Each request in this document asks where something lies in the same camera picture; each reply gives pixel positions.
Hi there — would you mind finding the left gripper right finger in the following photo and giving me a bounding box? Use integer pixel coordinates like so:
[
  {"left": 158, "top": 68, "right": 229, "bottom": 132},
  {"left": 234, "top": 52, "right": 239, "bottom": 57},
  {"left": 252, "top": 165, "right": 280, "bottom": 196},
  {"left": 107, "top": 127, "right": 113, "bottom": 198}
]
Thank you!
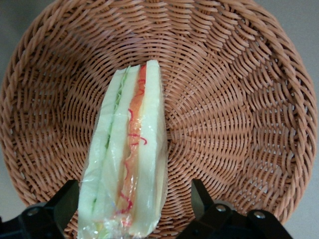
[{"left": 191, "top": 178, "right": 294, "bottom": 239}]

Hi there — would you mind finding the round brown wicker basket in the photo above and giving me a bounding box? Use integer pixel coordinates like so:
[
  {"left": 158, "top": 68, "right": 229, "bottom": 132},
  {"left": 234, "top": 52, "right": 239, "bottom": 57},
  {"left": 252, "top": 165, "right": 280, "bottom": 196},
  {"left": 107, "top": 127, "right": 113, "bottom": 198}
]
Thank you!
[{"left": 0, "top": 0, "right": 319, "bottom": 239}]

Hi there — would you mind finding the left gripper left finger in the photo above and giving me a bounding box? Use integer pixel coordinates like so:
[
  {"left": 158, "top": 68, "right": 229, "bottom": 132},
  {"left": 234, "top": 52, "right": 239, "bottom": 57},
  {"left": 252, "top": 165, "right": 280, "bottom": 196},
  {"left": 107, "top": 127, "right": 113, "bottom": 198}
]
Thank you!
[{"left": 0, "top": 179, "right": 79, "bottom": 239}]

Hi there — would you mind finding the plastic-wrapped triangle sandwich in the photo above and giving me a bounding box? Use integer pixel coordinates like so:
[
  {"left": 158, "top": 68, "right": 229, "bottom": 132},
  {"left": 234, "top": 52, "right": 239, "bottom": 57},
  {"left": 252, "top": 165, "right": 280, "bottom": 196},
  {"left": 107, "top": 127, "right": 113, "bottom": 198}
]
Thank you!
[{"left": 77, "top": 59, "right": 168, "bottom": 239}]

